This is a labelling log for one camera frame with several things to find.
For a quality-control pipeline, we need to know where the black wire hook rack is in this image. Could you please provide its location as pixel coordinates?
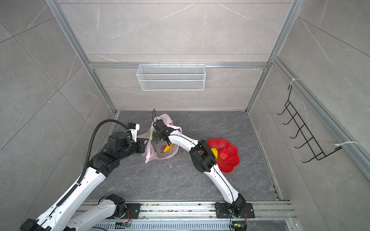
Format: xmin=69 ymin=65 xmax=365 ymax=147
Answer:
xmin=277 ymin=86 xmax=343 ymax=163

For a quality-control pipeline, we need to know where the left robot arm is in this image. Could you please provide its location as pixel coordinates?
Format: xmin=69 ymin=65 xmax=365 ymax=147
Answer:
xmin=20 ymin=132 xmax=148 ymax=231

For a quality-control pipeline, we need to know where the yellow fake banana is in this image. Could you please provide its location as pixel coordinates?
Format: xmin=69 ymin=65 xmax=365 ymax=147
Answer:
xmin=163 ymin=143 xmax=173 ymax=153

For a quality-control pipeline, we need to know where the yellow fake lemon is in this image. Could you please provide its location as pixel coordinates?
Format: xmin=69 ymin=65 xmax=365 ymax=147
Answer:
xmin=211 ymin=148 xmax=218 ymax=159

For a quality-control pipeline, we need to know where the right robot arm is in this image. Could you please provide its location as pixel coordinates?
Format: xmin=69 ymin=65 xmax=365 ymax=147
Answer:
xmin=153 ymin=119 xmax=246 ymax=218

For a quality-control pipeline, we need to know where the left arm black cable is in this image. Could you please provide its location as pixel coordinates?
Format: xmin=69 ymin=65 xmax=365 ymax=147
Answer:
xmin=54 ymin=119 xmax=129 ymax=207

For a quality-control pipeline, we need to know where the pink plastic bag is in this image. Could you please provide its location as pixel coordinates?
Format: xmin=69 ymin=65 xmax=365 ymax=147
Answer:
xmin=138 ymin=125 xmax=179 ymax=163

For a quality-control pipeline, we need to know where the red fake fruit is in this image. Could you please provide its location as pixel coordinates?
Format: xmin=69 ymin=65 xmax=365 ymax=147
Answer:
xmin=218 ymin=148 xmax=231 ymax=160

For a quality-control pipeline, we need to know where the red flower-shaped plate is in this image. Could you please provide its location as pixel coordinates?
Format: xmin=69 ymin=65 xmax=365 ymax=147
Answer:
xmin=207 ymin=138 xmax=240 ymax=173

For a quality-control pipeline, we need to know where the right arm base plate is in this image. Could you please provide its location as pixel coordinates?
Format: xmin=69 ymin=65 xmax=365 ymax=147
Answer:
xmin=214 ymin=202 xmax=255 ymax=219

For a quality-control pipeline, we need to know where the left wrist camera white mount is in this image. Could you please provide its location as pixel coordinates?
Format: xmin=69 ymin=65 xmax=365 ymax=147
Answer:
xmin=126 ymin=122 xmax=140 ymax=142

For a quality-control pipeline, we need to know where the white wire mesh basket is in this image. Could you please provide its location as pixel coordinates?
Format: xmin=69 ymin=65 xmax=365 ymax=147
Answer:
xmin=136 ymin=64 xmax=206 ymax=91

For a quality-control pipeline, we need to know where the aluminium mounting rail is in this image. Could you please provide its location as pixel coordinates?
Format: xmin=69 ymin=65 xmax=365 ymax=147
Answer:
xmin=70 ymin=201 xmax=297 ymax=224

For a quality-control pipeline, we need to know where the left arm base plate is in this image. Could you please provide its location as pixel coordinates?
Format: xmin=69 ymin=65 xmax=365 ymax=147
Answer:
xmin=112 ymin=203 xmax=141 ymax=220

